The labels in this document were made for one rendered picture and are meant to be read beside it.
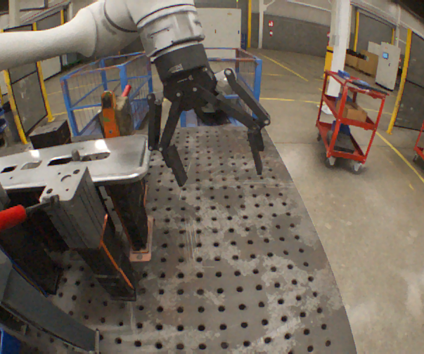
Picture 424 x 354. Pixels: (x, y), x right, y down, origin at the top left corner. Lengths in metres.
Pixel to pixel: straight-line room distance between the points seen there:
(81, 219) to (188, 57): 0.27
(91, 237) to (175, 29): 0.33
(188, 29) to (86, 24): 0.19
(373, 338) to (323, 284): 0.98
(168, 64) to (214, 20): 7.94
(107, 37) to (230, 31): 7.93
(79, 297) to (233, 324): 0.41
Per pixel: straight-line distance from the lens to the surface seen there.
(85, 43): 0.42
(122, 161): 0.48
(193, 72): 0.32
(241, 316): 0.57
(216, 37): 8.25
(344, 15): 4.04
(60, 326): 0.47
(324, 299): 0.65
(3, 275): 0.35
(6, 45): 0.34
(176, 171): 0.38
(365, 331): 1.55
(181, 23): 0.31
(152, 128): 0.37
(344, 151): 2.41
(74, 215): 0.35
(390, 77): 10.18
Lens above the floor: 1.25
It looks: 38 degrees down
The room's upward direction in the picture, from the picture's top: straight up
